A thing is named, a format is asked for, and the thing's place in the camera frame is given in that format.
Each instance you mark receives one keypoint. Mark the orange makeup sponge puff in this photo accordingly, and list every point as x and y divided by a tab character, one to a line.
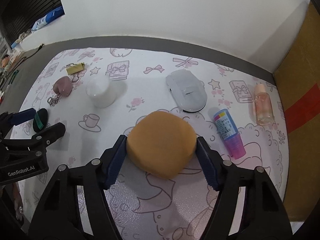
161	144

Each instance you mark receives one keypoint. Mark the mauve heart keychain pouch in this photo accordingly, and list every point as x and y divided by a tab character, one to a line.
62	89

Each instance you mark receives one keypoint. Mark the pink blue small bottle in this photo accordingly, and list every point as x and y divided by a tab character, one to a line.
229	134

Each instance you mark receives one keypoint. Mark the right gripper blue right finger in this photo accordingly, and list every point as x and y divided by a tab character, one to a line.
210	162

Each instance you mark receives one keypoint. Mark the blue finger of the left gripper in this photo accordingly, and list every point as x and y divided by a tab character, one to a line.
23	116
51	134

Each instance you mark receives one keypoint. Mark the black puff with green ribbon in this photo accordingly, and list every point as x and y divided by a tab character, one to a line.
40	120

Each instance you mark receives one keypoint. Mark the gold binder clip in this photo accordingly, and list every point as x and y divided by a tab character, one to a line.
73	68

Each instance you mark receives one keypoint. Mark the blue white package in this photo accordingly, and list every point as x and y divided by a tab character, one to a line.
48	18

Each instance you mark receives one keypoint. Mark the grey white eyelash curler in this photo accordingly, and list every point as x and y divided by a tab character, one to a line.
187	91

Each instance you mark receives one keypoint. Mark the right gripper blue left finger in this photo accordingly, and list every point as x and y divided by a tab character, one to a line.
112	160

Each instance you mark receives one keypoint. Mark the left hand with nail art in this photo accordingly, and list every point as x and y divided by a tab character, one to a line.
18	203

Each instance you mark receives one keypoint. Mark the white cylindrical jar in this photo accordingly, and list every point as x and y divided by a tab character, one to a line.
101	91

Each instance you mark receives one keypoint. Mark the pink patterned desk mat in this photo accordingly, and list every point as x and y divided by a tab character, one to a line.
162	102

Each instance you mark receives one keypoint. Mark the brown cardboard box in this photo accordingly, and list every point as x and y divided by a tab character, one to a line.
297	79

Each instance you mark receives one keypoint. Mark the clear peach perfume bottle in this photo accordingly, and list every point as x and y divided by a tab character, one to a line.
263	106

